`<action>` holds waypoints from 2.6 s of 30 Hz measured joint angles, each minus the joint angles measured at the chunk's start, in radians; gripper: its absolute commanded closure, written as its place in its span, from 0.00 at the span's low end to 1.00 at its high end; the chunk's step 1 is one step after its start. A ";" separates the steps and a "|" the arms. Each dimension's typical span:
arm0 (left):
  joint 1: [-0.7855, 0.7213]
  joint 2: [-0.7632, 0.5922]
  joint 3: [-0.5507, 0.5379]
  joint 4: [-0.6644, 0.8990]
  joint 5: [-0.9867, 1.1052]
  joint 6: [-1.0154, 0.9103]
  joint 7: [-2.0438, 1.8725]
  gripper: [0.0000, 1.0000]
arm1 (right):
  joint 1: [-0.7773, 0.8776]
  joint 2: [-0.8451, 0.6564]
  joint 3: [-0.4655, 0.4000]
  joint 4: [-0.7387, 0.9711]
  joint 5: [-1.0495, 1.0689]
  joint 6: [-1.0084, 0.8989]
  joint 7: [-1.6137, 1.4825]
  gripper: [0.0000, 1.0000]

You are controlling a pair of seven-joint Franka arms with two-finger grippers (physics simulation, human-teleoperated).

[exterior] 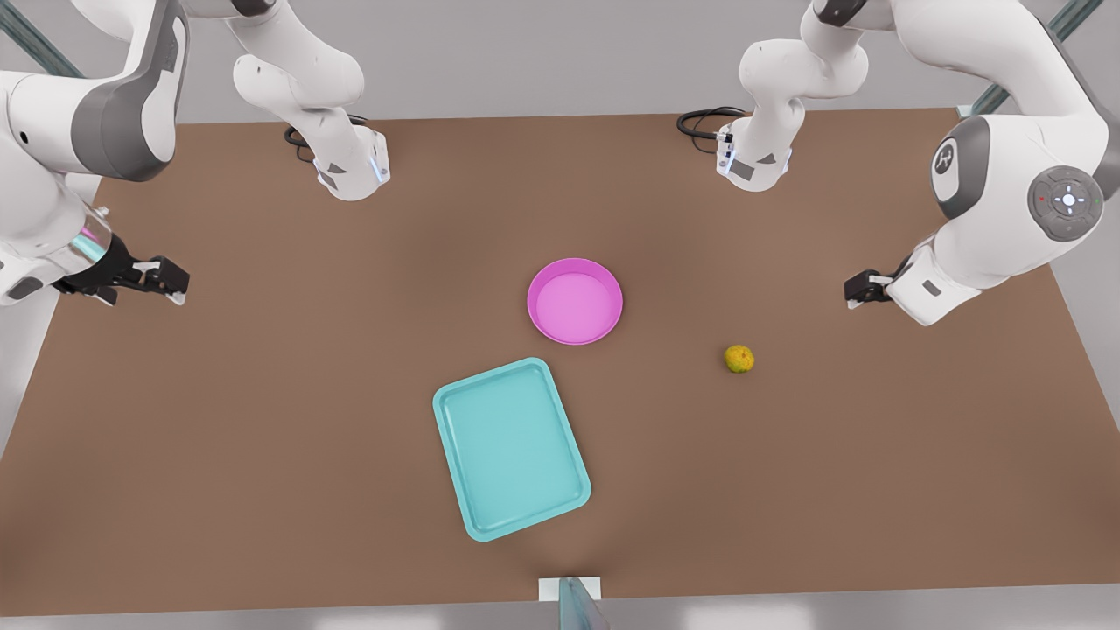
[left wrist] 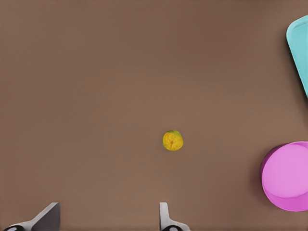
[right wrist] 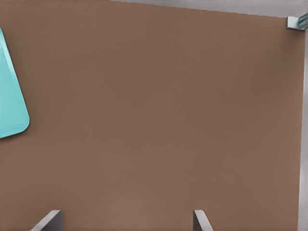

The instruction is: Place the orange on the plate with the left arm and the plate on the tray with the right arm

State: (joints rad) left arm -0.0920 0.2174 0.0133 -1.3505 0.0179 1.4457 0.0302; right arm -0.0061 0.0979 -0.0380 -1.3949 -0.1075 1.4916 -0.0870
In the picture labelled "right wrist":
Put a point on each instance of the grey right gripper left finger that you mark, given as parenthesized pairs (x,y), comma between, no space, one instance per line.
(49,222)

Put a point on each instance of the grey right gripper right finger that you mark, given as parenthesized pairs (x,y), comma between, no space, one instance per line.
(201,222)

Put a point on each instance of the turquoise tray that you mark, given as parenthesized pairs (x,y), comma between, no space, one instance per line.
(10,96)

